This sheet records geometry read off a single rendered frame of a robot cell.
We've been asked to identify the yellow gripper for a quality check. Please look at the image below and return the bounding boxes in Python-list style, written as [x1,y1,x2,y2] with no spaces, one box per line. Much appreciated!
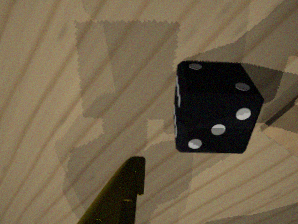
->
[77,156,145,224]

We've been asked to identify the black die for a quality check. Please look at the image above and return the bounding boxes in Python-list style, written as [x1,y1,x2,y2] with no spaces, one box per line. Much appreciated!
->
[173,61,264,154]

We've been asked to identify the tan flat mat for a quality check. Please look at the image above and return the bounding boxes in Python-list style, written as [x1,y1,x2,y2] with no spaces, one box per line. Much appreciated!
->
[260,95,298,156]

